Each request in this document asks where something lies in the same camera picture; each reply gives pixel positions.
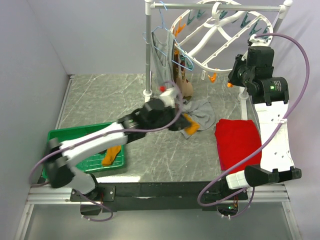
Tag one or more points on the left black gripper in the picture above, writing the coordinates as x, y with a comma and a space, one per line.
180, 123

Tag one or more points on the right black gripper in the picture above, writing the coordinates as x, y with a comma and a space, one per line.
232, 75

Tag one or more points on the white clip sock hanger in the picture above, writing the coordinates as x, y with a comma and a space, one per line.
223, 12

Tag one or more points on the mustard yellow sock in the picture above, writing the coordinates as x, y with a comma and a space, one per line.
194, 126
111, 155

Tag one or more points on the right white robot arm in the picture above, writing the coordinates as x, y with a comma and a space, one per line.
270, 98

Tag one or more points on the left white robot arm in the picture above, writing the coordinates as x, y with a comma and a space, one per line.
60, 167

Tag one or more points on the red folded cloth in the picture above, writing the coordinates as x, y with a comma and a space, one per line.
235, 140

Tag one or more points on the grey tank top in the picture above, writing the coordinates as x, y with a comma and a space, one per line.
200, 111

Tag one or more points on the black base beam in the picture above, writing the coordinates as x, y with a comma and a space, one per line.
138, 196

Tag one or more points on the white clothes rack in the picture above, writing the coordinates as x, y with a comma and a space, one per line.
276, 17

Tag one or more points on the green plastic tray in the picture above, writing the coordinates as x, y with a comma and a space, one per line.
92, 164

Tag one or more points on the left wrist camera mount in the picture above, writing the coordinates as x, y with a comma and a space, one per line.
168, 97

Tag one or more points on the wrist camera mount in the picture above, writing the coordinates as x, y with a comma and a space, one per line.
257, 41
168, 97

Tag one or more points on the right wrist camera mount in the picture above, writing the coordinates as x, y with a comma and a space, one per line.
257, 41

